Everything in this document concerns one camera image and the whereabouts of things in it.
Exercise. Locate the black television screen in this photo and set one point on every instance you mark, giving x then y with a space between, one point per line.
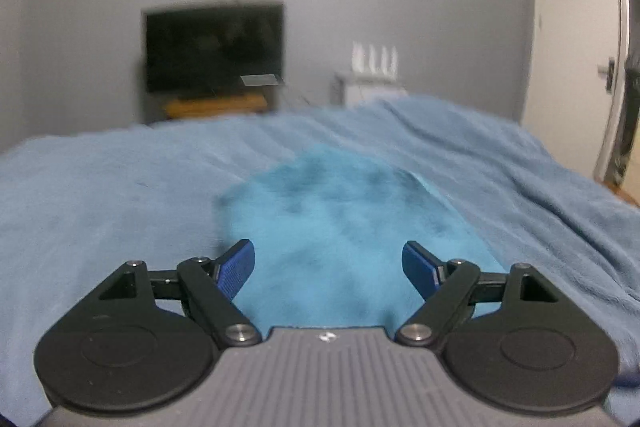
210 47

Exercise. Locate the grey label on television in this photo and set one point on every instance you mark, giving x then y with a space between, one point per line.
261 80

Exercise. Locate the wooden television stand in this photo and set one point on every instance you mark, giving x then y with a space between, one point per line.
215 106

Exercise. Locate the white door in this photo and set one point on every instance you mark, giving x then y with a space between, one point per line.
565 47

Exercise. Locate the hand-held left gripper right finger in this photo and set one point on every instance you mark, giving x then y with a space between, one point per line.
419 267

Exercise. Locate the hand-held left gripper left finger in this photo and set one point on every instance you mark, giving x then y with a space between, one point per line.
235 269

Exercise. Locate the light blue fleece blanket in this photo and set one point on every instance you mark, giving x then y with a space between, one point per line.
100 197

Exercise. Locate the white router with antennas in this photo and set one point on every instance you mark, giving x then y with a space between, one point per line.
375 59

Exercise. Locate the teal hoodie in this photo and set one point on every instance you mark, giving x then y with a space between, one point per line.
330 227

